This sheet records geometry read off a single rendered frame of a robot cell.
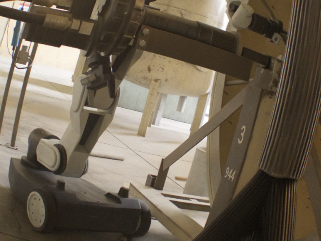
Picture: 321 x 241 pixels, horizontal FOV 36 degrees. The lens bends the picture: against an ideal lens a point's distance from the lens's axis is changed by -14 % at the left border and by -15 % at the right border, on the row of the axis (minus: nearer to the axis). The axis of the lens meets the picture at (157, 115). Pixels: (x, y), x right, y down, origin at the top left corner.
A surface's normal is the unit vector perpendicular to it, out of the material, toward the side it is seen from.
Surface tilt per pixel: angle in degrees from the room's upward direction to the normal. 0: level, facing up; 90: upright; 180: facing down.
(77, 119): 115
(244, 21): 131
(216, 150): 90
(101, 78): 88
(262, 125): 90
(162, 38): 90
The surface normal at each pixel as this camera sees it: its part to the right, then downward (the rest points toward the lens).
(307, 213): 0.39, -0.76
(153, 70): -0.12, 0.04
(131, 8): 0.36, 0.02
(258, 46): 0.27, 0.33
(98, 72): -0.64, -0.15
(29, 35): 0.07, 0.76
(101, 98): 0.53, 0.54
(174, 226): -0.91, -0.22
